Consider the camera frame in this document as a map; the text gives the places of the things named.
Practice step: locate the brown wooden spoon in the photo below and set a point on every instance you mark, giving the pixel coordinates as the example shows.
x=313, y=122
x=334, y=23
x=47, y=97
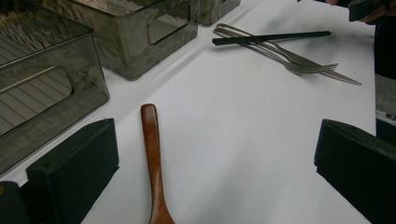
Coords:
x=152, y=149

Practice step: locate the silver metal knife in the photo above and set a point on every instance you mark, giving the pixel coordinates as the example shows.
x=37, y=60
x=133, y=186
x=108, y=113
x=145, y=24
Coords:
x=339, y=77

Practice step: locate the black chopstick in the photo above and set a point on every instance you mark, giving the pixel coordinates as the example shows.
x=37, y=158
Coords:
x=311, y=33
x=236, y=40

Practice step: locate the silver metal fork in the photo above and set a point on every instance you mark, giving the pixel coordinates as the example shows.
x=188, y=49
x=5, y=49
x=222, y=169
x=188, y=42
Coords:
x=292, y=67

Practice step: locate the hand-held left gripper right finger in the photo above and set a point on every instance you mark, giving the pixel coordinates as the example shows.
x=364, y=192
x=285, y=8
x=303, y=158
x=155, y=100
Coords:
x=358, y=168

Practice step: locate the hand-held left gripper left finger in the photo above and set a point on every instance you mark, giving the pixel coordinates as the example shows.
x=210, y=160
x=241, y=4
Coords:
x=74, y=168

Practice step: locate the smoky translucent plastic bin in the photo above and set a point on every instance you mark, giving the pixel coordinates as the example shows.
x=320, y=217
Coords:
x=218, y=11
x=130, y=53
x=46, y=102

